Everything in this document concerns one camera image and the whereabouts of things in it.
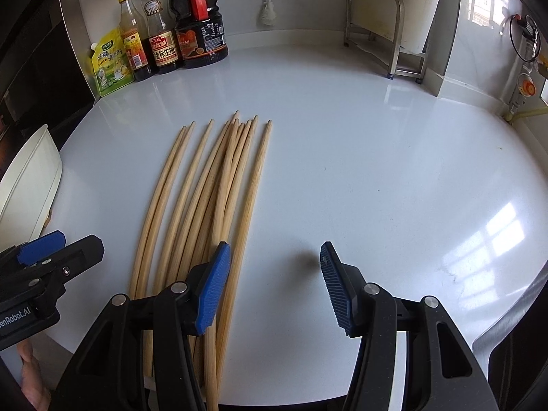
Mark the bundle of wooden chopsticks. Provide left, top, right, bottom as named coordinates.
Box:
left=128, top=110, right=274, bottom=411

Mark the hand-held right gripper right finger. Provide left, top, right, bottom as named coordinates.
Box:
left=319, top=241, right=499, bottom=411

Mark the orange gas valve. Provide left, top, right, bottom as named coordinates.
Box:
left=518, top=73, right=537, bottom=97

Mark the white plastic bowl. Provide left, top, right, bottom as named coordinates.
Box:
left=0, top=124, right=63, bottom=240

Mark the person's left hand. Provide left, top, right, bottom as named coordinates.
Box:
left=16, top=338, right=53, bottom=411

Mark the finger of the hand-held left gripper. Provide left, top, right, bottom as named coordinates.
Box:
left=26, top=235, right=104, bottom=298
left=0, top=230, right=67, bottom=268

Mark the stainless steel board rack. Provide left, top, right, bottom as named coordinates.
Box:
left=343, top=0, right=429, bottom=83

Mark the yellow-capped dark sauce bottle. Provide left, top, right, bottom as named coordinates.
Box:
left=141, top=0, right=183, bottom=75

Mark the small yellow-capped amber bottle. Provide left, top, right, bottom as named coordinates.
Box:
left=117, top=0, right=155, bottom=82

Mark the white cutting board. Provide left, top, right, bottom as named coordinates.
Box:
left=351, top=0, right=449, bottom=54

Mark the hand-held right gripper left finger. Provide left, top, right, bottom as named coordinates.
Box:
left=49, top=241, right=232, bottom=411

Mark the black cable loop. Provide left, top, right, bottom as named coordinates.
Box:
left=509, top=14, right=543, bottom=61

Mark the yellow-green spout pouch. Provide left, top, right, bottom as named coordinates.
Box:
left=89, top=29, right=134, bottom=97

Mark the large red-handled soy sauce bottle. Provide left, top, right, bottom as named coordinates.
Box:
left=168, top=0, right=229, bottom=69

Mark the yellow gas hose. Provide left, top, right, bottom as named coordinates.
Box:
left=503, top=106, right=548, bottom=123

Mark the black range hood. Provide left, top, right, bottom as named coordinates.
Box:
left=0, top=0, right=97, bottom=150

